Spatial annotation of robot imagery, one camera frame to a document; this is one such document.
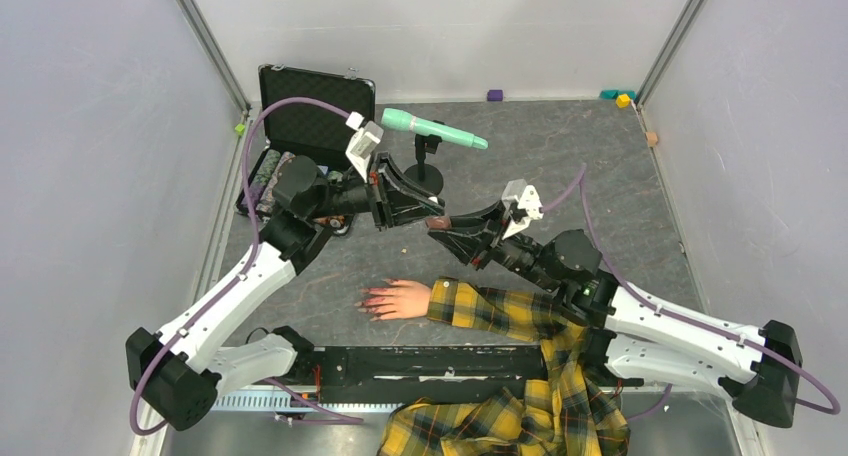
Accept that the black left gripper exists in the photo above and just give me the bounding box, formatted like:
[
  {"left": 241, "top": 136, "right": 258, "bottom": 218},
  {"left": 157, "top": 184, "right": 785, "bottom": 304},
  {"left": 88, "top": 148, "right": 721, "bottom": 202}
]
[{"left": 309, "top": 154, "right": 445, "bottom": 233}]

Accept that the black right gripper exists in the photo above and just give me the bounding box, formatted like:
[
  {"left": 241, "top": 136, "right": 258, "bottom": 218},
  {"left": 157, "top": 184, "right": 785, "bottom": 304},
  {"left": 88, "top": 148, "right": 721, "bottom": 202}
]
[{"left": 428, "top": 200, "right": 560, "bottom": 293}]

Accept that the pink nail polish bottle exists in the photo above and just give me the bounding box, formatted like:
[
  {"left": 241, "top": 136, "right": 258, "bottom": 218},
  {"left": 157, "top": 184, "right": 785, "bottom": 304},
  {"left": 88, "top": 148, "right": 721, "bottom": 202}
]
[{"left": 425, "top": 216, "right": 452, "bottom": 231}]

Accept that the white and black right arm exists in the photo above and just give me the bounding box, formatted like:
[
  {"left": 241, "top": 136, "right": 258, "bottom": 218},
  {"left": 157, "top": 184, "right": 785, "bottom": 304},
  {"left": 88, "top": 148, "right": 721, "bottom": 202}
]
[{"left": 425, "top": 202, "right": 803, "bottom": 428}]

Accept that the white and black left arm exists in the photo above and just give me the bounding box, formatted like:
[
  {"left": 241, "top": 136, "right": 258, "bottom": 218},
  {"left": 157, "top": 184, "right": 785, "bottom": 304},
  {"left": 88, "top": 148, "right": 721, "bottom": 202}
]
[{"left": 125, "top": 152, "right": 445, "bottom": 436}]

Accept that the mannequin hand with stained nails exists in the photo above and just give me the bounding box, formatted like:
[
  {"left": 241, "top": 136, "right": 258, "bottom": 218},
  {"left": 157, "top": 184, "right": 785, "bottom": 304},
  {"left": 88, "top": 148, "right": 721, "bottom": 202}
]
[{"left": 355, "top": 279, "right": 432, "bottom": 321}]

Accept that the black microphone stand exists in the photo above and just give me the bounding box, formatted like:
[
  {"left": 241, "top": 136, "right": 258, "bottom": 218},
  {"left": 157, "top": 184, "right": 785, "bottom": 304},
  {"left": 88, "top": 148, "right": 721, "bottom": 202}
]
[{"left": 404, "top": 132, "right": 444, "bottom": 195}]

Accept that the mint green microphone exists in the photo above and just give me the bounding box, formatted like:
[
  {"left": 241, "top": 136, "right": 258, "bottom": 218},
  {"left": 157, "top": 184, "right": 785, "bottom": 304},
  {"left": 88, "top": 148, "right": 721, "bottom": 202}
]
[{"left": 381, "top": 108, "right": 488, "bottom": 150}]

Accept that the black poker chip case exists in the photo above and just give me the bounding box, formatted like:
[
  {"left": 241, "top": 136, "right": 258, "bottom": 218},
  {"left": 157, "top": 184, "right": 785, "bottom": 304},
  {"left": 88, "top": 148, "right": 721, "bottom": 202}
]
[{"left": 249, "top": 64, "right": 376, "bottom": 219}]

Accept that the teal block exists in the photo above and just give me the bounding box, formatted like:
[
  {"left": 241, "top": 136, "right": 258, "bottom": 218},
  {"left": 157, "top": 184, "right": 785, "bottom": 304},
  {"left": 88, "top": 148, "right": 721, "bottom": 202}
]
[{"left": 599, "top": 89, "right": 637, "bottom": 100}]

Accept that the yellow cube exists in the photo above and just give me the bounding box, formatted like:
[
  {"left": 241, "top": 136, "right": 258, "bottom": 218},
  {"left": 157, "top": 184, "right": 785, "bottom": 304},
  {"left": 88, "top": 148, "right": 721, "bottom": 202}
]
[{"left": 615, "top": 93, "right": 632, "bottom": 108}]

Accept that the tan cube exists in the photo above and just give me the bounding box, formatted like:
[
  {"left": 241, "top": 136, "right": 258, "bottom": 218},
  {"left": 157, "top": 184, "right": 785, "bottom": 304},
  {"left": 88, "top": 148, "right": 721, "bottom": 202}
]
[{"left": 645, "top": 132, "right": 658, "bottom": 148}]

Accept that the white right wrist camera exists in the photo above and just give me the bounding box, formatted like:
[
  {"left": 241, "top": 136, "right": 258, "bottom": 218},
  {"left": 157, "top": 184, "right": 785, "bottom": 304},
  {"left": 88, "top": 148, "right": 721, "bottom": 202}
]
[{"left": 501, "top": 179, "right": 543, "bottom": 239}]

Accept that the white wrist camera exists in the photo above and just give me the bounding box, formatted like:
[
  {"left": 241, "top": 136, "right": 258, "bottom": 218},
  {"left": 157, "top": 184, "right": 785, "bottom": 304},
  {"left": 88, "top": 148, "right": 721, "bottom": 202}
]
[
  {"left": 345, "top": 112, "right": 384, "bottom": 183},
  {"left": 501, "top": 179, "right": 543, "bottom": 239}
]

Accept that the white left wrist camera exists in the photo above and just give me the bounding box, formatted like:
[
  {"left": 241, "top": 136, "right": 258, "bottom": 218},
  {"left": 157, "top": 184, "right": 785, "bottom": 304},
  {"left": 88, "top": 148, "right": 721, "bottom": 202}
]
[{"left": 345, "top": 112, "right": 384, "bottom": 183}]

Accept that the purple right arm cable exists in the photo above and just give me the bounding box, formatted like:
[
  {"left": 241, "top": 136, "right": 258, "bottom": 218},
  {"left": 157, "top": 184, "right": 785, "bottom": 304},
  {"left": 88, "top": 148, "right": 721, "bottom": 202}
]
[{"left": 539, "top": 162, "right": 841, "bottom": 417}]

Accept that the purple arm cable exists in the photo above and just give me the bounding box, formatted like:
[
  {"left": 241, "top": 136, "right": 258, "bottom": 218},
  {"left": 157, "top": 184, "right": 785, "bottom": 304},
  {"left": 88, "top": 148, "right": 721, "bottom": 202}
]
[
  {"left": 539, "top": 162, "right": 841, "bottom": 417},
  {"left": 129, "top": 96, "right": 352, "bottom": 438}
]

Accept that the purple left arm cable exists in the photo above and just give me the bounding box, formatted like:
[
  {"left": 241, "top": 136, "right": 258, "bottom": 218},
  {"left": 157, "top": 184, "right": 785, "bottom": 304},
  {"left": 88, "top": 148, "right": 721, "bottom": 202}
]
[{"left": 129, "top": 96, "right": 352, "bottom": 438}]

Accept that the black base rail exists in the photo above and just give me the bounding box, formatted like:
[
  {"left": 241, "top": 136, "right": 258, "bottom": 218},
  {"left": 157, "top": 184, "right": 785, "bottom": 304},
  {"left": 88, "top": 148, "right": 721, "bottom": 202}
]
[{"left": 278, "top": 345, "right": 548, "bottom": 404}]

